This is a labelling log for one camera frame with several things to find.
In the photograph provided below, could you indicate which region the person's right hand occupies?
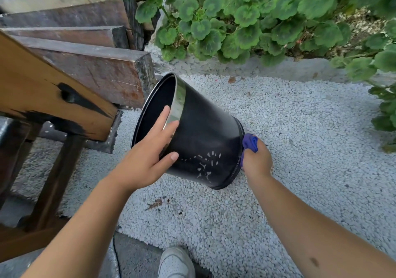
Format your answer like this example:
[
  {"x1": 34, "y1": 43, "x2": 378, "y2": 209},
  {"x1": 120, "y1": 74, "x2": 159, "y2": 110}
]
[{"x1": 241, "y1": 137, "x2": 274, "y2": 185}]

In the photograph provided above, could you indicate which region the person's left hand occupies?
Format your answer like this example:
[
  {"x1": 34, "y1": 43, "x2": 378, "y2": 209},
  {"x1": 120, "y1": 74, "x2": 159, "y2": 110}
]
[{"x1": 107, "y1": 105, "x2": 181, "y2": 196}]

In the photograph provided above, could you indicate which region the purple microfibre cloth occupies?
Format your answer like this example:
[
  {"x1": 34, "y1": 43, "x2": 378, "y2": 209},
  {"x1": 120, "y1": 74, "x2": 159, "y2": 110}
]
[{"x1": 240, "y1": 133, "x2": 259, "y2": 169}]

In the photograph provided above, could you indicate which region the black bucket with metal rim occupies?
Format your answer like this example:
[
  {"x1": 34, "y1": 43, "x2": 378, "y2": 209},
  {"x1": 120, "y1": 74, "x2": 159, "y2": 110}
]
[{"x1": 131, "y1": 72, "x2": 245, "y2": 191}]

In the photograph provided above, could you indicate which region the person's right forearm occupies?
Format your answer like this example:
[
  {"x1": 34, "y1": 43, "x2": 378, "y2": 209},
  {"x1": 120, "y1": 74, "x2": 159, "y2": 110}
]
[{"x1": 251, "y1": 175, "x2": 396, "y2": 278}]

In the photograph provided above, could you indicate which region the person's left forearm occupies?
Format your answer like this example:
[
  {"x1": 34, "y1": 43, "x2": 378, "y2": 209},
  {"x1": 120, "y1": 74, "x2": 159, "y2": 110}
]
[{"x1": 21, "y1": 175, "x2": 128, "y2": 278}]

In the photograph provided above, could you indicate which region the person's white shoe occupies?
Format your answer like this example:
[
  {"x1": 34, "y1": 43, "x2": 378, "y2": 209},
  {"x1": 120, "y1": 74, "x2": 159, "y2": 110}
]
[{"x1": 158, "y1": 246, "x2": 196, "y2": 278}]

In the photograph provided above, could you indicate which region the grey concrete garden curb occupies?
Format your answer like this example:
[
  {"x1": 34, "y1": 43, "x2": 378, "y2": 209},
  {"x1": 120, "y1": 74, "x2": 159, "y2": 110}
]
[{"x1": 145, "y1": 44, "x2": 396, "y2": 87}]

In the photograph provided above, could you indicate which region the thick dark wooden beam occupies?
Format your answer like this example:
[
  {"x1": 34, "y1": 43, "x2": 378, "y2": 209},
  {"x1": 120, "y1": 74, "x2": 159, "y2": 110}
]
[{"x1": 11, "y1": 35, "x2": 157, "y2": 108}]

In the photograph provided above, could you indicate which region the wooden bench with backrest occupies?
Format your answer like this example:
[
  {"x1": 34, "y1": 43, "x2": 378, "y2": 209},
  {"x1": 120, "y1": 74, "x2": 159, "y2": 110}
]
[{"x1": 0, "y1": 30, "x2": 123, "y2": 263}]

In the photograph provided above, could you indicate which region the thin reddish wooden beam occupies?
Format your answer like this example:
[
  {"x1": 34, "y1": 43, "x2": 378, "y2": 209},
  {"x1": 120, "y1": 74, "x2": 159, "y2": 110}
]
[{"x1": 0, "y1": 26, "x2": 130, "y2": 50}]

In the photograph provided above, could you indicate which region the green geranium plant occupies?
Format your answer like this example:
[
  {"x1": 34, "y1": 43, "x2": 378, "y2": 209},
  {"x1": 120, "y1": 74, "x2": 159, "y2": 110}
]
[{"x1": 118, "y1": 0, "x2": 396, "y2": 155}]

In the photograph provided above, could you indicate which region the long dark wooden beam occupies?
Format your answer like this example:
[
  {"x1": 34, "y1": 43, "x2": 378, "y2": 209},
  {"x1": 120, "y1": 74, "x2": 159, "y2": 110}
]
[{"x1": 0, "y1": 0, "x2": 146, "y2": 51}]

